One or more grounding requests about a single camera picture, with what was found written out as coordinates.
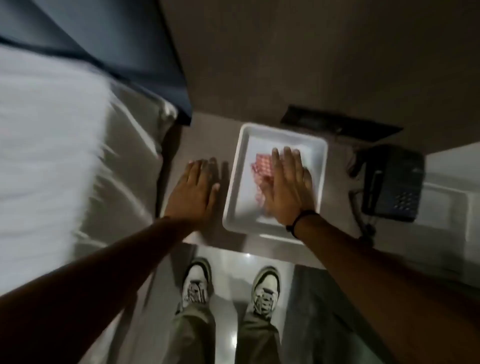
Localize person's right hand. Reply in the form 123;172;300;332
260;146;317;228

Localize person's left hand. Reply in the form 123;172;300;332
164;158;221;227

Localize red white checkered cloth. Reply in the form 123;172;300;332
250;151;277;204

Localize person's left forearm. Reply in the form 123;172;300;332
0;216;203;364

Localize person's right forearm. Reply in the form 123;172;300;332
294;214;480;364

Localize person's left white sneaker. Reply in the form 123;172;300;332
180;257;213;313

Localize person's white sneaker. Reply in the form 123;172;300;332
248;265;282;320
180;257;213;313

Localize person's right white sneaker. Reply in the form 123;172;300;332
248;265;282;320

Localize black wristband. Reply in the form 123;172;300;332
285;209;320;240

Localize white plastic tray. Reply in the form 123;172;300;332
221;122;329;245
412;179;474;241

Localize brown bedside cabinet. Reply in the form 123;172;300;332
161;110;480;290

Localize dark desk telephone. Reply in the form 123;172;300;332
348;144;427;224

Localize khaki trousers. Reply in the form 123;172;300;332
162;301;283;364

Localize white duvet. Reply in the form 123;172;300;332
0;44;114;298

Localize dark blue headboard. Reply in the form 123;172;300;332
0;0;194;127

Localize black telephone cord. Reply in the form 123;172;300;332
347;189;377;243

